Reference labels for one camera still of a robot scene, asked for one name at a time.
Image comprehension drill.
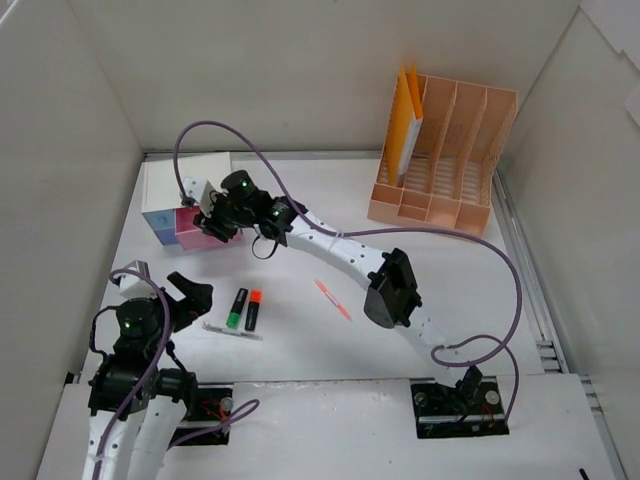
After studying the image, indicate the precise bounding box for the pink drawer with knob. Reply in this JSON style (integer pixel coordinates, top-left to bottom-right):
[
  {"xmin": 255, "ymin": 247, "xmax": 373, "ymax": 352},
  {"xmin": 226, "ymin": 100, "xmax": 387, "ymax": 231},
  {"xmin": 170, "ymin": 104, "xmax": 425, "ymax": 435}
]
[{"xmin": 175, "ymin": 207, "xmax": 243, "ymax": 251}]

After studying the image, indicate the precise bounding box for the green cap black highlighter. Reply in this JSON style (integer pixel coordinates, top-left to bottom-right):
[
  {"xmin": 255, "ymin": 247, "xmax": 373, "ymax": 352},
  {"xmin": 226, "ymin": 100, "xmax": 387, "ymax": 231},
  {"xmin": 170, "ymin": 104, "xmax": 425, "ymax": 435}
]
[{"xmin": 226, "ymin": 288, "xmax": 249, "ymax": 329}]

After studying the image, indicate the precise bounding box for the orange cap black highlighter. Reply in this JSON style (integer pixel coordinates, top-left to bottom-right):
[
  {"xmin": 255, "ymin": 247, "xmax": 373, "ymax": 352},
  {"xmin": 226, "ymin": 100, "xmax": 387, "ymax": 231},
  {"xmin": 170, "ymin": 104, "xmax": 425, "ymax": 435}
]
[{"xmin": 244, "ymin": 290, "xmax": 262, "ymax": 332}]

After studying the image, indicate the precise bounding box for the orange folder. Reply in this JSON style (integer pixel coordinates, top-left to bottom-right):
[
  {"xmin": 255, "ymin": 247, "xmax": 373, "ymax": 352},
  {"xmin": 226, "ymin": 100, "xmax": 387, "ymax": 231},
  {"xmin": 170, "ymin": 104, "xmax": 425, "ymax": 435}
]
[{"xmin": 384, "ymin": 64, "xmax": 424, "ymax": 186}]

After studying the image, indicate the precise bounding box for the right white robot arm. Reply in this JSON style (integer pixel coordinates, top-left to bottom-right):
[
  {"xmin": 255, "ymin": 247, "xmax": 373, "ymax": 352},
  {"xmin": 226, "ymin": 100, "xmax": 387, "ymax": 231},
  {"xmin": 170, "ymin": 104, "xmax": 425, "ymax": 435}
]
[{"xmin": 184, "ymin": 170, "xmax": 479, "ymax": 412}]

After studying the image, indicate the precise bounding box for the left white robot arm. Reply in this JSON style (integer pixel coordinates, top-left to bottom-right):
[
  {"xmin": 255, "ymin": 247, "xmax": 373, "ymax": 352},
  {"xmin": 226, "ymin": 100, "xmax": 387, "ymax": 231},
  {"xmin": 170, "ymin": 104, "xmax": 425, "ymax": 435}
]
[{"xmin": 82, "ymin": 269, "xmax": 214, "ymax": 479}]

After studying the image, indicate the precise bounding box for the clear dark pen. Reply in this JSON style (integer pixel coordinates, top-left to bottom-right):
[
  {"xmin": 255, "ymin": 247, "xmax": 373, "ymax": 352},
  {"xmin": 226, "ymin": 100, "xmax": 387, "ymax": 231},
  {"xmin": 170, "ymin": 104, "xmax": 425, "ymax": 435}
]
[{"xmin": 202, "ymin": 322, "xmax": 263, "ymax": 341}]

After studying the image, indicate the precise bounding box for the white drawer box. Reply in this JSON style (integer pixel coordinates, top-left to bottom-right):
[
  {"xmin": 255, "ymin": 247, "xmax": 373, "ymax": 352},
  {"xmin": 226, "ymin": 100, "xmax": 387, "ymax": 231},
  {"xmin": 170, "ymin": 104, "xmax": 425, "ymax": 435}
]
[{"xmin": 141, "ymin": 152, "xmax": 232, "ymax": 213}]

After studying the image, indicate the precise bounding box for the pink pen left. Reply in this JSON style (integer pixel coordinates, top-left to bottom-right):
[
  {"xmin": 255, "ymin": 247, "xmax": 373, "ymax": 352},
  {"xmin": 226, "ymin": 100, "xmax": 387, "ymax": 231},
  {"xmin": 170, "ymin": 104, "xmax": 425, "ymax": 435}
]
[{"xmin": 314, "ymin": 279, "xmax": 352, "ymax": 321}]

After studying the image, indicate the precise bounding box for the peach file organizer rack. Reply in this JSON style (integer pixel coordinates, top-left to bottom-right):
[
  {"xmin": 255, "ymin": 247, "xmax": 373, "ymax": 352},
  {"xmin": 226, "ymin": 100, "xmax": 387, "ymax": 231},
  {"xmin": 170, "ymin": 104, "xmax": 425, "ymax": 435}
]
[{"xmin": 368, "ymin": 73, "xmax": 518, "ymax": 236}]

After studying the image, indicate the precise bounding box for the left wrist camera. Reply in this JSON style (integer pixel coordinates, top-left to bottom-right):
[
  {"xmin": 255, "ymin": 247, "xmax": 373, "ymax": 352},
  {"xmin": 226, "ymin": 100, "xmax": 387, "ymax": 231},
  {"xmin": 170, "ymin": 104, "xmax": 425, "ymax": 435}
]
[{"xmin": 114, "ymin": 260, "xmax": 157, "ymax": 300}]

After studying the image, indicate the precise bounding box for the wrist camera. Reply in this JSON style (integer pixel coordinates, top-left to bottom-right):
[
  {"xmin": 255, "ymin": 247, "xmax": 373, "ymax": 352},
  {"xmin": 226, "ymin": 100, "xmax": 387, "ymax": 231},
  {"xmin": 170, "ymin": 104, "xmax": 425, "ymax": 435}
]
[
  {"xmin": 114, "ymin": 260, "xmax": 157, "ymax": 300},
  {"xmin": 181, "ymin": 177, "xmax": 219, "ymax": 218}
]

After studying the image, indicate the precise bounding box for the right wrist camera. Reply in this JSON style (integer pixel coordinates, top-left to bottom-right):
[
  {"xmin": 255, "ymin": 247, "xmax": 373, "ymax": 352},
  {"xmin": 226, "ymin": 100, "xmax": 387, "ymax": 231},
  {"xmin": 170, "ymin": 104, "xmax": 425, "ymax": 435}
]
[{"xmin": 181, "ymin": 177, "xmax": 219, "ymax": 218}]

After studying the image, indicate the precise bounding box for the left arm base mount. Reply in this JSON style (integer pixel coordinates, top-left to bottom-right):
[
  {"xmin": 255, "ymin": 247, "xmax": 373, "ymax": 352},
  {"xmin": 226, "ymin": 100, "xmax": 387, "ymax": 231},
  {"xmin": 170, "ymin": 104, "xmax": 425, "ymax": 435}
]
[{"xmin": 170, "ymin": 384, "xmax": 234, "ymax": 447}]

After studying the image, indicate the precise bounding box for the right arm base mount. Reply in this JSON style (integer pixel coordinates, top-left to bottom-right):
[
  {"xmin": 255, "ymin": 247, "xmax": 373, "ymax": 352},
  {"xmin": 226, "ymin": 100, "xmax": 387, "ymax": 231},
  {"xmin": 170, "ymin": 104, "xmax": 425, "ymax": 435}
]
[{"xmin": 410, "ymin": 377, "xmax": 510, "ymax": 440}]

